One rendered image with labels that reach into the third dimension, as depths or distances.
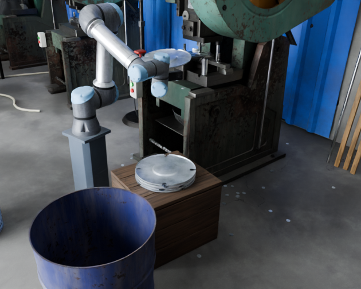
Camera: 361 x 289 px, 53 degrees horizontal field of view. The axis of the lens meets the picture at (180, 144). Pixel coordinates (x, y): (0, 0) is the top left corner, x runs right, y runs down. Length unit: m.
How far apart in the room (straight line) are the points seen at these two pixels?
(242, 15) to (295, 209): 1.14
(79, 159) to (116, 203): 0.59
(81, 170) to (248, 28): 1.13
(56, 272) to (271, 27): 1.47
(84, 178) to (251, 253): 0.96
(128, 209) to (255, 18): 1.07
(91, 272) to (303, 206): 1.46
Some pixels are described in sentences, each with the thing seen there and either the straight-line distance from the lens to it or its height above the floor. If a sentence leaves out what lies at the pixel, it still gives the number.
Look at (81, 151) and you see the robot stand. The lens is 1.96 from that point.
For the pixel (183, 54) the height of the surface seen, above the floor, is 0.80.
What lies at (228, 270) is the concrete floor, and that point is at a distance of 1.78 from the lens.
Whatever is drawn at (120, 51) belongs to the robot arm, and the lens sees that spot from 1.61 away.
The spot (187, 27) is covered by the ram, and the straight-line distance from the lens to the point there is 2.18.
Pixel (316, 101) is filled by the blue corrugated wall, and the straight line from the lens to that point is 3.12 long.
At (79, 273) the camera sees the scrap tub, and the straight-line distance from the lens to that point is 1.15.
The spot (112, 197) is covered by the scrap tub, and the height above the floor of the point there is 0.43.
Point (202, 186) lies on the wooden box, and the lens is 1.67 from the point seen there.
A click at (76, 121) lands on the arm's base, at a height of 0.52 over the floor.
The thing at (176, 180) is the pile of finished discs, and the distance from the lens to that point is 1.64.
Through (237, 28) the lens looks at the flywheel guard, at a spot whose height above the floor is 1.00.
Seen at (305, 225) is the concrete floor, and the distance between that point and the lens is 2.14.
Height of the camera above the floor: 1.27
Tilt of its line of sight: 27 degrees down
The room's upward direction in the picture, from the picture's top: 1 degrees clockwise
